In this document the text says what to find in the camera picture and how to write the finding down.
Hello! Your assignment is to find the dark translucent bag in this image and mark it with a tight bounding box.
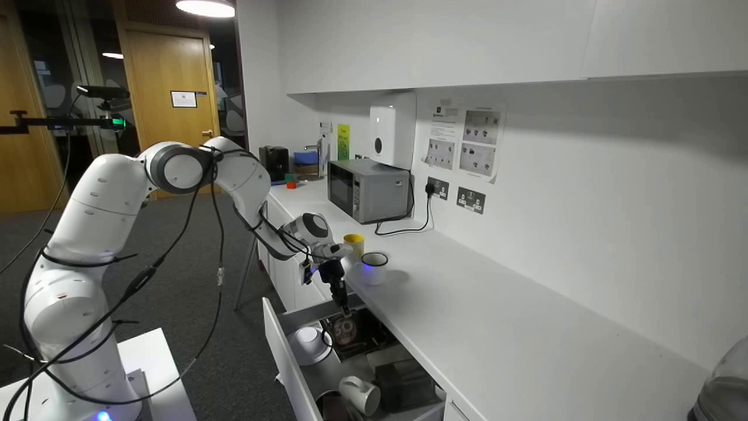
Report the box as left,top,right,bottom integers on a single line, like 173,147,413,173
376,362,443,412

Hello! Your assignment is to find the white bowl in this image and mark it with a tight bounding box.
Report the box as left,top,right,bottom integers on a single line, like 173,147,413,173
287,323,334,367

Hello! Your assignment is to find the dark double wall socket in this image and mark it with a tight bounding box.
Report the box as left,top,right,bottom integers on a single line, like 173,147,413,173
454,184,488,217
422,176,452,204

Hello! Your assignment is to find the white open drawer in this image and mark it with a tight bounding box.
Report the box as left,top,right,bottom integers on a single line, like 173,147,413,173
260,292,452,421

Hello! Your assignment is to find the white paper towel dispenser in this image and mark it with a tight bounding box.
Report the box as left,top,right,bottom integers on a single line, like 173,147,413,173
365,102,400,169

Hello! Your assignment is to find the yellow green wall notice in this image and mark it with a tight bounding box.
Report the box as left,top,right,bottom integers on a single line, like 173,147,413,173
334,121,356,163

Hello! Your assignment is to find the wooden door with sign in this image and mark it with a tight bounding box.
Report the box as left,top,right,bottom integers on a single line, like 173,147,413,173
115,22,227,202

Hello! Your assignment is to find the plain wooden door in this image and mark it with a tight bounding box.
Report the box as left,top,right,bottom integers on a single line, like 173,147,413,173
0,0,65,217

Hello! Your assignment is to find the black countertop appliance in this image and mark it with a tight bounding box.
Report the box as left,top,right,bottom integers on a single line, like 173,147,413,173
256,146,293,184

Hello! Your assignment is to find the white folded napkin stack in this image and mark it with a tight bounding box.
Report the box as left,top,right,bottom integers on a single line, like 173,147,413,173
367,346,413,369

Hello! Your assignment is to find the round ceiling lamp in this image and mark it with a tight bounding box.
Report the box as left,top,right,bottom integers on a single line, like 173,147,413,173
173,0,238,22

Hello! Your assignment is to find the white base cabinet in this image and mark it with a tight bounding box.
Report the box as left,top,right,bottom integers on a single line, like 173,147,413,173
255,225,482,421

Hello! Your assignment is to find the white robot base platform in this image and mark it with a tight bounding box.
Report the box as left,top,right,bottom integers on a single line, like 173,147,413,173
0,326,199,421

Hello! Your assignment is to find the white wall cabinet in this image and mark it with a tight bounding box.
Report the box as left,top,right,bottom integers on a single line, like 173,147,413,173
279,0,748,99

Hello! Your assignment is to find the black microwave power cable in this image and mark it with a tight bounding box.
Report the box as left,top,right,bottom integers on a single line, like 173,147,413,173
371,184,435,238

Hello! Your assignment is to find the white fused switch plate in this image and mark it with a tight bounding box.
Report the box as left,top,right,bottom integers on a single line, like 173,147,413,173
422,136,457,173
457,141,497,177

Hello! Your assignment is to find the glass kettle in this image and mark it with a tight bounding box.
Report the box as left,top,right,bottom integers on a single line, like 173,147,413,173
688,334,748,421

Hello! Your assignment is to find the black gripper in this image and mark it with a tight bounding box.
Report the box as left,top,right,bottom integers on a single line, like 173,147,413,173
319,258,350,315

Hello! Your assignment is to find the black camera stand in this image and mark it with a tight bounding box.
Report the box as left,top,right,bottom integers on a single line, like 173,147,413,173
0,107,130,136

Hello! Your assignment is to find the white enamel mug dark rim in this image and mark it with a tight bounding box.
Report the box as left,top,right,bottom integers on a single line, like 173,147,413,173
357,249,391,287

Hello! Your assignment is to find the brown printed mug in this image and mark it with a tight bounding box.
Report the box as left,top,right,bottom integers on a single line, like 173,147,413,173
329,312,363,350

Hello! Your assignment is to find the grey printed wall notice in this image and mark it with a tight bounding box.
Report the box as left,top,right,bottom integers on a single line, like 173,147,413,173
461,107,503,147

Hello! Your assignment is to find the blue container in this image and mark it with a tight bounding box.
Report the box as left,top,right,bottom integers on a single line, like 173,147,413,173
289,147,324,180

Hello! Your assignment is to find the silver microwave oven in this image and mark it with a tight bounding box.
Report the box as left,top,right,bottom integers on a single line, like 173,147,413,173
324,157,415,226

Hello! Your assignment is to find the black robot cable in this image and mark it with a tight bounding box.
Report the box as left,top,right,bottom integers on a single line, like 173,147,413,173
0,183,312,418

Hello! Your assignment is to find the white mug yellow inside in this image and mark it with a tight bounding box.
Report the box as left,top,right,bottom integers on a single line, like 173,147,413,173
341,231,367,265

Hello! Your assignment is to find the white door sign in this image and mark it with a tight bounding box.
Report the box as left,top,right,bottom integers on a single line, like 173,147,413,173
168,88,199,111

